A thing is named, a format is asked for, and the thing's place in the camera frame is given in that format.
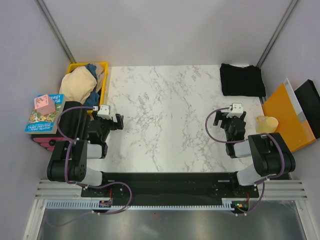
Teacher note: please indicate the aluminium frame rail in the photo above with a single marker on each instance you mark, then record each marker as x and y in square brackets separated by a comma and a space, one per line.
[273, 190]

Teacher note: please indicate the right corner aluminium post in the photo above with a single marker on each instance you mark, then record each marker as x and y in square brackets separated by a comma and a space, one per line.
[277, 31]

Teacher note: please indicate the cream yellow t shirt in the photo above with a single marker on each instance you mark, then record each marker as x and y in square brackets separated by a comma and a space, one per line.
[73, 85]

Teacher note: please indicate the white cable duct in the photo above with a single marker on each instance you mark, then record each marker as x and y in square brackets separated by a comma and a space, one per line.
[96, 204]

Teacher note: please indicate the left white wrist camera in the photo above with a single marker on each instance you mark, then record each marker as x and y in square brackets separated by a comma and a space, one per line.
[104, 112]

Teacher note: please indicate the left corner aluminium post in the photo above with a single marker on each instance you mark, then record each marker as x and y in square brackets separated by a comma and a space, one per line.
[55, 30]

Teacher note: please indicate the beige t shirt in bin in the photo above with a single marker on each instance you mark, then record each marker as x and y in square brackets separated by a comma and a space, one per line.
[101, 71]

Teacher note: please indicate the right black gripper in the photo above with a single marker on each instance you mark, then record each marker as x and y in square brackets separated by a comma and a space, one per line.
[222, 116]

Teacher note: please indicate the orange board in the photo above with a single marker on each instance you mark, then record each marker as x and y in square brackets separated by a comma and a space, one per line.
[296, 135]

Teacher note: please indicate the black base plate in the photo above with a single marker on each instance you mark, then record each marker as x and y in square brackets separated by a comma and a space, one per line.
[125, 178]

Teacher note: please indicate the yellow plastic cup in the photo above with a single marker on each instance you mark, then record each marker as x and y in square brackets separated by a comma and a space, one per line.
[266, 124]

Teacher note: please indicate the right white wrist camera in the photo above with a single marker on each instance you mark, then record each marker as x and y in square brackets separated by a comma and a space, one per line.
[235, 110]

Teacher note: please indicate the white strip board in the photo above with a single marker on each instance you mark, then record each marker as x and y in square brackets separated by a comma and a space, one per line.
[294, 101]

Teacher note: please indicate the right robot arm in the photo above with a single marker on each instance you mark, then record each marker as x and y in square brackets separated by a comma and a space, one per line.
[271, 157]

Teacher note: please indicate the blue t shirt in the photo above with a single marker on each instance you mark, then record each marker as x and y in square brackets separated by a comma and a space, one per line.
[91, 97]

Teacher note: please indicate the yellow plastic bin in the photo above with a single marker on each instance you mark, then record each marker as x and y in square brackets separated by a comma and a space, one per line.
[104, 88]

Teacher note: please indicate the blue illustrated book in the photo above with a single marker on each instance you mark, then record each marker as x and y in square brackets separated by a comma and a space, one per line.
[43, 118]

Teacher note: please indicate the pink black box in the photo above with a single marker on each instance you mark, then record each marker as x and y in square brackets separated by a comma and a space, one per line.
[47, 141]

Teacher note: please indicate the corner aluminium post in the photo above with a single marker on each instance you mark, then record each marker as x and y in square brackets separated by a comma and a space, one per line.
[277, 31]
[55, 30]

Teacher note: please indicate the folded black t shirt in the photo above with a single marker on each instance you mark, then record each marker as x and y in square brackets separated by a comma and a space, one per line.
[241, 81]

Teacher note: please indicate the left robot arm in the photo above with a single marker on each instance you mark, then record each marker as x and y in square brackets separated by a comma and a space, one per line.
[84, 131]

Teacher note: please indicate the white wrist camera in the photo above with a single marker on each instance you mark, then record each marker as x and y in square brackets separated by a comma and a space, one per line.
[104, 112]
[235, 110]

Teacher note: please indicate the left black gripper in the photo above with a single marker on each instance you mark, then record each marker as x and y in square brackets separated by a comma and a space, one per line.
[115, 125]

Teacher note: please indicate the pink cube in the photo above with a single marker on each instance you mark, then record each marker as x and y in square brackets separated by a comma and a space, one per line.
[44, 104]

